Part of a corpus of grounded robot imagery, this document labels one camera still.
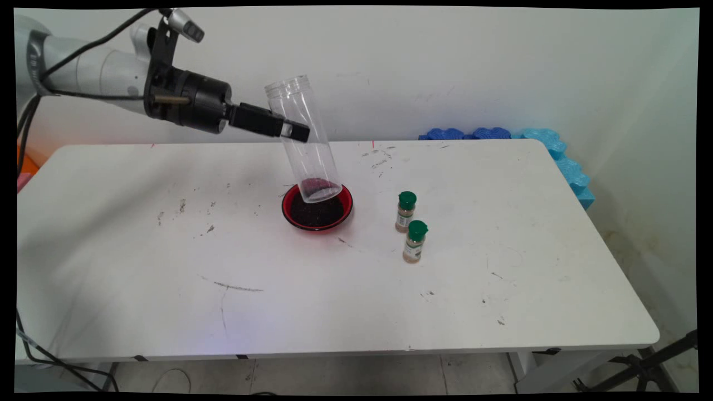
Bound thin floor cable loop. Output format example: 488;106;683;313
152;368;193;394

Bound clear plastic jar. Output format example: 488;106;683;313
264;75;343;204

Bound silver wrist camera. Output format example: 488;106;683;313
164;8;205;44

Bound orange object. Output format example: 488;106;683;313
17;143;41;174

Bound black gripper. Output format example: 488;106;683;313
178;71;311;143

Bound black floor cable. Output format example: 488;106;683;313
16;309;121;392

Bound red bowl with black rim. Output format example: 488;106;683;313
281;183;354;233

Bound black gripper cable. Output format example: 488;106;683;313
16;89;191;179

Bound green-capped spice bottle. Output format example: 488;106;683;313
403;220;429;264
395;191;417;233

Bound black tripod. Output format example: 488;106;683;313
574;330;698;392

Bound black velcro strap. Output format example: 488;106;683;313
25;31;52;96

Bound black camera cable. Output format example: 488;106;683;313
16;8;168;179

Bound light blue foam mat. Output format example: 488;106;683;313
511;128;595;211

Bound black seeds pile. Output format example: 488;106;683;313
290;195;346;227

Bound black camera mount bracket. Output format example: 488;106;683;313
144;17;180;119

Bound white table leg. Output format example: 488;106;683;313
507;351;630;394
84;362;119;392

